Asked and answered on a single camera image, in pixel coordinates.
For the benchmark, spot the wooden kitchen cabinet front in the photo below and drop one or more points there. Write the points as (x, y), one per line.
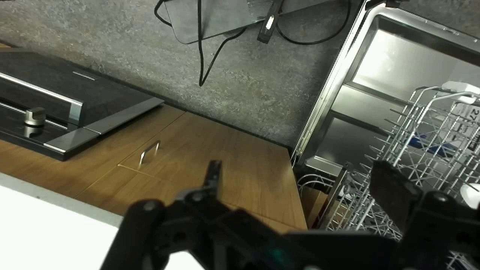
(255, 174)

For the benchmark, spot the silver oven knob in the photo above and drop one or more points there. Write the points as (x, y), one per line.
(35, 117)

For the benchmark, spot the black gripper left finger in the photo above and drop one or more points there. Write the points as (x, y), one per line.
(209, 188)

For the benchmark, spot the white wire dish rack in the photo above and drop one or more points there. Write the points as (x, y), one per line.
(434, 141)

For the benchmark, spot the upper silver drawer handle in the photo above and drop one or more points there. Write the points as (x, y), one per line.
(152, 149)

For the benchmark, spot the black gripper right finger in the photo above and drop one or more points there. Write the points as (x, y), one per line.
(395, 194)

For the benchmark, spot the open stainless dishwasher door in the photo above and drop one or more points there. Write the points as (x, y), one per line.
(387, 54)

